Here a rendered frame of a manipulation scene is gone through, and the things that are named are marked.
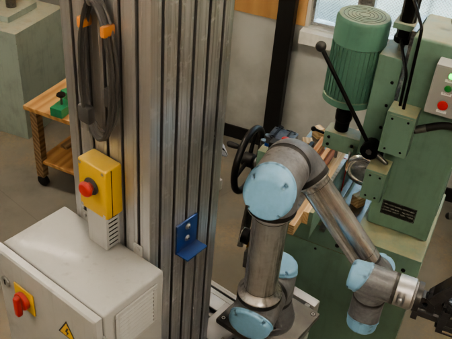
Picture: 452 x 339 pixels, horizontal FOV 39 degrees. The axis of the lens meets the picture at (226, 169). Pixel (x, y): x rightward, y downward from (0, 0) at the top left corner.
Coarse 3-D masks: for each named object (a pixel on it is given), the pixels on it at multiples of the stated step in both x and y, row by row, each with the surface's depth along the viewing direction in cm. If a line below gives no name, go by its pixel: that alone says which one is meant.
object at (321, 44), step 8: (320, 48) 199; (328, 64) 202; (336, 80) 203; (344, 96) 205; (352, 112) 206; (360, 128) 208; (368, 144) 208; (376, 144) 208; (360, 152) 211; (368, 152) 209; (376, 152) 208; (384, 160) 210
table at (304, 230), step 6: (312, 138) 255; (342, 174) 236; (342, 180) 240; (336, 186) 232; (300, 198) 222; (300, 204) 219; (318, 216) 217; (318, 222) 221; (300, 228) 213; (306, 228) 212; (312, 228) 214; (300, 234) 215; (306, 234) 213
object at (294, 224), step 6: (330, 162) 235; (330, 168) 231; (306, 198) 216; (306, 204) 213; (300, 210) 211; (300, 216) 208; (294, 222) 205; (300, 222) 210; (288, 228) 205; (294, 228) 205
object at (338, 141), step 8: (328, 128) 229; (352, 128) 230; (328, 136) 228; (336, 136) 227; (344, 136) 226; (352, 136) 226; (360, 136) 226; (328, 144) 230; (336, 144) 228; (344, 144) 227; (352, 144) 225; (344, 152) 229; (352, 152) 227
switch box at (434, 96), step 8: (440, 64) 183; (448, 64) 184; (440, 72) 184; (448, 72) 183; (432, 80) 187; (440, 80) 185; (432, 88) 188; (440, 88) 187; (432, 96) 189; (440, 96) 188; (448, 96) 187; (432, 104) 190; (448, 104) 188; (432, 112) 191; (448, 112) 189
